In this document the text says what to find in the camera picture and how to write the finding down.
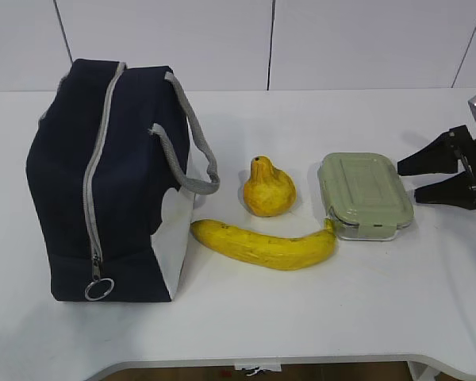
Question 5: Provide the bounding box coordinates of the green lid lunch box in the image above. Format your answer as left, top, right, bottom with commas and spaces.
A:
317, 152, 414, 241

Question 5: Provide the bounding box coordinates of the yellow banana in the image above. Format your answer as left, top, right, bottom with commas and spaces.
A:
190, 219, 336, 271

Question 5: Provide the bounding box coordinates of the navy blue lunch bag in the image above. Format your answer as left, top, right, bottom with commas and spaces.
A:
25, 59, 221, 303

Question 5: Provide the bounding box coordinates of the white tape under table edge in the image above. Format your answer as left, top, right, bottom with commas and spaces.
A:
234, 363, 282, 377

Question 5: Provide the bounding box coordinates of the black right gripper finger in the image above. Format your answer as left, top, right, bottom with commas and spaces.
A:
397, 125, 473, 175
414, 172, 476, 210

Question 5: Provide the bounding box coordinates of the yellow pear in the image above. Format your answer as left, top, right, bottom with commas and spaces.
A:
244, 156, 297, 217

